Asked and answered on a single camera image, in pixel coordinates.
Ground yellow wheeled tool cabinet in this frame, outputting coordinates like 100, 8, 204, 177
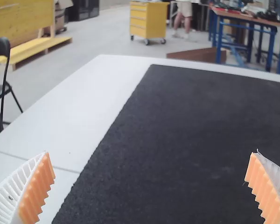
129, 0, 170, 46

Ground brown wooden board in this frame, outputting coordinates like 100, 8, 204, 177
166, 46, 227, 64

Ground person's legs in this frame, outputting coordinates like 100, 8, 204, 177
171, 0, 198, 42

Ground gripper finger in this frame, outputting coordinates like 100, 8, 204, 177
244, 148, 280, 224
0, 151, 56, 224

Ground yellow wooden stand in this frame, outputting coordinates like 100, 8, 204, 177
0, 0, 73, 72

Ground black folding chair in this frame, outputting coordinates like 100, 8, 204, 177
0, 37, 23, 133

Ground black mat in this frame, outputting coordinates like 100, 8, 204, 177
51, 64, 280, 224

